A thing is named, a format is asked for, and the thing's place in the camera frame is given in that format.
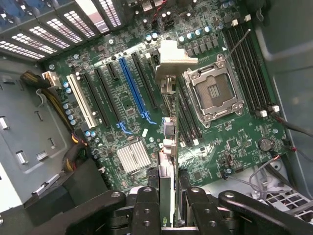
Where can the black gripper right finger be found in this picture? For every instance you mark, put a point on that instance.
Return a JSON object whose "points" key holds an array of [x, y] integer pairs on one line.
{"points": [[203, 215]]}

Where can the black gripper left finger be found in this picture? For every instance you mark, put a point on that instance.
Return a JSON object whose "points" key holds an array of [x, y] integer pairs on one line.
{"points": [[146, 208]]}

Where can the silver chipset heatsink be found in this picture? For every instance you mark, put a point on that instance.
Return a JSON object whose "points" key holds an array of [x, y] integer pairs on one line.
{"points": [[133, 157]]}

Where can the black plastic air shroud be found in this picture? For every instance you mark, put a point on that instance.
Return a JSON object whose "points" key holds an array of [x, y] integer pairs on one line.
{"points": [[80, 181]]}

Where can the green motherboard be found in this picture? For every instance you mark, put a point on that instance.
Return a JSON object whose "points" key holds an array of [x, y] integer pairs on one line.
{"points": [[220, 137]]}

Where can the silver drive cage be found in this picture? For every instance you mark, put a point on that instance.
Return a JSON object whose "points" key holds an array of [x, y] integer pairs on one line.
{"points": [[286, 203]]}

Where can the coin cell battery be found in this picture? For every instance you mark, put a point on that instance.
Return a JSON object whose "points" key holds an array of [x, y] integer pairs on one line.
{"points": [[266, 144]]}

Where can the blue expansion slot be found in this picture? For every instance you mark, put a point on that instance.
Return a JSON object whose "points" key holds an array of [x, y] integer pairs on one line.
{"points": [[132, 85]]}

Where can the metal CPU socket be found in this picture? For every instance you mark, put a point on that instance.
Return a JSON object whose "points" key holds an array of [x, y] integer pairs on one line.
{"points": [[212, 90]]}

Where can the white expansion slot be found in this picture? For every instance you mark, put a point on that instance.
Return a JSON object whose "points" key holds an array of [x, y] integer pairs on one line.
{"points": [[82, 100]]}

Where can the thin metal locking lever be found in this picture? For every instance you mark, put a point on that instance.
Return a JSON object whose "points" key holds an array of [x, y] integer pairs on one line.
{"points": [[238, 44]]}

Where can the open dark PC case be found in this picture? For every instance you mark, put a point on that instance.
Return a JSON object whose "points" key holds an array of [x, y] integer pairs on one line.
{"points": [[288, 61]]}

